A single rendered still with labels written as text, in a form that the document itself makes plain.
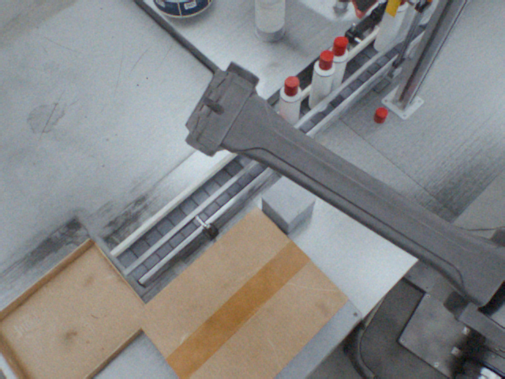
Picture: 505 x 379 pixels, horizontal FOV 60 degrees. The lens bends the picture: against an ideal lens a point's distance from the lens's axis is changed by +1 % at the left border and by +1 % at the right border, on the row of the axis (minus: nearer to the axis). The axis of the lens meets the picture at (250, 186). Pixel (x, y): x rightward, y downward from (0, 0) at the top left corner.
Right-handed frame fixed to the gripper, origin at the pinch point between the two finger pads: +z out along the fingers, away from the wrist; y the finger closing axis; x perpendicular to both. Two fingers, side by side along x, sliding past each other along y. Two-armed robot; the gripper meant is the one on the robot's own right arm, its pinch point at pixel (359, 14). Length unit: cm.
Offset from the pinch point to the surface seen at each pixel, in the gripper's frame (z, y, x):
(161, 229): 13, 74, 4
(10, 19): 103, 54, -190
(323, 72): -3.2, 22.0, 6.9
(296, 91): -5.1, 31.3, 6.9
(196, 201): 13, 63, 4
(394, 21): 1.1, -5.4, 7.4
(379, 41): 9.4, -4.8, 5.8
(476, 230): 101, -29, 69
